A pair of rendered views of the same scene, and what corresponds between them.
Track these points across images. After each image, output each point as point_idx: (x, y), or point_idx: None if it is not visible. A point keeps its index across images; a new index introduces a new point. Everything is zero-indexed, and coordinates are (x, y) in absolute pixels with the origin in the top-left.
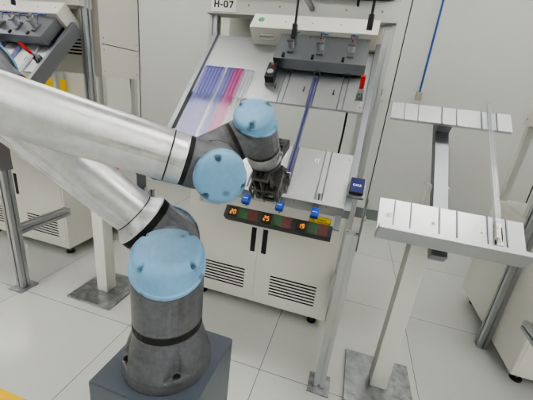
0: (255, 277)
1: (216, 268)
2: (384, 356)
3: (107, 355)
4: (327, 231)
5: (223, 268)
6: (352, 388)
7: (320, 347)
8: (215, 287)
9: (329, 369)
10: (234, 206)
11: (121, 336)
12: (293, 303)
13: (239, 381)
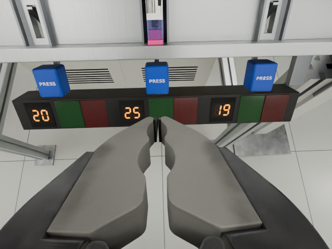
0: (124, 72)
1: (73, 75)
2: (275, 124)
3: (24, 200)
4: (286, 107)
5: (81, 73)
6: (240, 143)
7: (218, 139)
8: (84, 88)
9: (218, 131)
10: (35, 103)
11: (24, 176)
12: (173, 82)
13: (150, 174)
